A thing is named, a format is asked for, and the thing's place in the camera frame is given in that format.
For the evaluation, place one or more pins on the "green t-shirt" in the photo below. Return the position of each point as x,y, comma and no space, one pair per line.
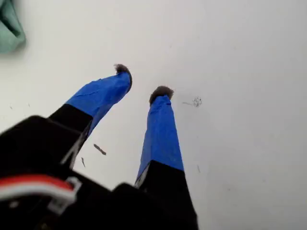
9,28

